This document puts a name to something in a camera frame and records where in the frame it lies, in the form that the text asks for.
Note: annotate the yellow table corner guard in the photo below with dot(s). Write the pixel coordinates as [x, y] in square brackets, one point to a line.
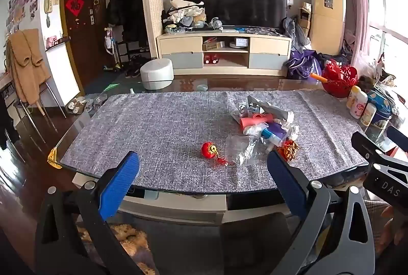
[54, 157]

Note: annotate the red openwork basket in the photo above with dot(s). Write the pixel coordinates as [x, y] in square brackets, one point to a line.
[339, 79]

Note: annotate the pink ribbed tube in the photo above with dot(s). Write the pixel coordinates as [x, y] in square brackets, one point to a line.
[255, 120]

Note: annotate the clear plastic wrapper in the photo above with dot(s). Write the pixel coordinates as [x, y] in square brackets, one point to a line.
[241, 109]
[242, 150]

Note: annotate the window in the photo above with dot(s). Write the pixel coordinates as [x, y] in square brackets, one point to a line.
[389, 7]

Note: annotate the red slippers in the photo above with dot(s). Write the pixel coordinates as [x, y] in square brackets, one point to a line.
[211, 58]

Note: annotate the tan coat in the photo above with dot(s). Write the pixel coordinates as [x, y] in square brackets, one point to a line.
[27, 64]

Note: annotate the beige folding screen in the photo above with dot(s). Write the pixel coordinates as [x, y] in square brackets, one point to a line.
[151, 7]

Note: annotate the brown wooden door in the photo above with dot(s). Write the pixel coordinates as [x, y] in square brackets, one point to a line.
[83, 39]

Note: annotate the dark hanging coats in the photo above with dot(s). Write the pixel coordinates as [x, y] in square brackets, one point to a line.
[126, 0]

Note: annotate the red gold ornament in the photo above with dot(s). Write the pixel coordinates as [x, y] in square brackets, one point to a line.
[288, 150]

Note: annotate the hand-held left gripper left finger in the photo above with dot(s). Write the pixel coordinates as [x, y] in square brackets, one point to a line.
[122, 181]

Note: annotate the red diamond door decoration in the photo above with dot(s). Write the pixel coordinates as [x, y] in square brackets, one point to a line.
[74, 4]

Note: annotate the white bottle yellow cap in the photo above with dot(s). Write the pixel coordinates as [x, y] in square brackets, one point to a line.
[352, 96]

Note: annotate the dark shoes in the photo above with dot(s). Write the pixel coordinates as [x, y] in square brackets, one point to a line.
[135, 66]

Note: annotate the white bottle pink label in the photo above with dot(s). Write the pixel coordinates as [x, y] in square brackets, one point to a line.
[360, 105]

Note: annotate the grey woven table mat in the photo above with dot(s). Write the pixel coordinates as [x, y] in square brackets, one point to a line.
[159, 134]

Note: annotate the pile of clothes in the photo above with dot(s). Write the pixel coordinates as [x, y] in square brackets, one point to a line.
[185, 12]

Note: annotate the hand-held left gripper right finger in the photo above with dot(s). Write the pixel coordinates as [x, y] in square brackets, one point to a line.
[287, 182]

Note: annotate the white round stool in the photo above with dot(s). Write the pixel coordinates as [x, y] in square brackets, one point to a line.
[157, 74]

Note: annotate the white small device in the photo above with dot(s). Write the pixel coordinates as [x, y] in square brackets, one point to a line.
[240, 43]

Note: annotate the brown furry object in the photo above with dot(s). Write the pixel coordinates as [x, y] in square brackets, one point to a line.
[366, 83]

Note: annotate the brown plush toy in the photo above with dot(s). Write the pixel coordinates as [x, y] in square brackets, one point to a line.
[130, 240]

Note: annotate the white wall intercom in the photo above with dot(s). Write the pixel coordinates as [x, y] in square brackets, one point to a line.
[47, 4]

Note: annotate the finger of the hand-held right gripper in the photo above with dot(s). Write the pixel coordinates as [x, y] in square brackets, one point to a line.
[366, 146]
[398, 138]

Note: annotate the white green printed wrapper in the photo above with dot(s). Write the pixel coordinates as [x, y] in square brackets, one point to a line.
[272, 108]

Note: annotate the child scooter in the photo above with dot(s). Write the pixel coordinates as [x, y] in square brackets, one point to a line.
[110, 45]

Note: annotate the person's right hand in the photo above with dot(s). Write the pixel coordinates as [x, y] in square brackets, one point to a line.
[398, 225]

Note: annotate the white board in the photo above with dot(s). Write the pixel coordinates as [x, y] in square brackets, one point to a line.
[65, 71]

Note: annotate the white bottle orange label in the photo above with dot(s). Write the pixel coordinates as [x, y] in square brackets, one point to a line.
[368, 114]

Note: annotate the cardboard box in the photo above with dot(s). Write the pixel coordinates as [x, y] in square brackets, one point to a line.
[305, 18]

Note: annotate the metal frame chair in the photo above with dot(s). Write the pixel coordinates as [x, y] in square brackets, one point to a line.
[30, 112]

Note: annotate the beige grey television cabinet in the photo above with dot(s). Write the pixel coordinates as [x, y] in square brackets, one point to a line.
[181, 45]

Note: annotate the black flat television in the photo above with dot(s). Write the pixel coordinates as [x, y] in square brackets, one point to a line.
[245, 4]

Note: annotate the purple bag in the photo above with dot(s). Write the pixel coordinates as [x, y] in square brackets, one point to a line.
[302, 63]

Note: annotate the pink curtain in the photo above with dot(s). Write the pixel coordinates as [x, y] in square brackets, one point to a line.
[353, 0]

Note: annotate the light floor slippers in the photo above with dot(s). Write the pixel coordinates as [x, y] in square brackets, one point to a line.
[76, 104]

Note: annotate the blue carton box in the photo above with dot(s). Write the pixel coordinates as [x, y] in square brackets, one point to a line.
[378, 99]

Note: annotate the grey plastic bag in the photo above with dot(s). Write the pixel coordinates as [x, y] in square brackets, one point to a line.
[291, 29]

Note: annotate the blue purple tube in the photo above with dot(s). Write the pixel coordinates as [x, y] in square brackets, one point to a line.
[274, 135]

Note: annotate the orange toy stick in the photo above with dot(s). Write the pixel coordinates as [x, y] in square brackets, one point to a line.
[318, 77]

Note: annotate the flat tan box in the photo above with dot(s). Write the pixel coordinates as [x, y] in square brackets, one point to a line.
[212, 45]

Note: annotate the blue round tin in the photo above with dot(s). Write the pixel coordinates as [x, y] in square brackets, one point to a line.
[382, 120]

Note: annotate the clear plastic bag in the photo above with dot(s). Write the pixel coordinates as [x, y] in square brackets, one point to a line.
[369, 66]

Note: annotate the red lantern ornament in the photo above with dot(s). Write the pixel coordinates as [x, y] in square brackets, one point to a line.
[208, 150]

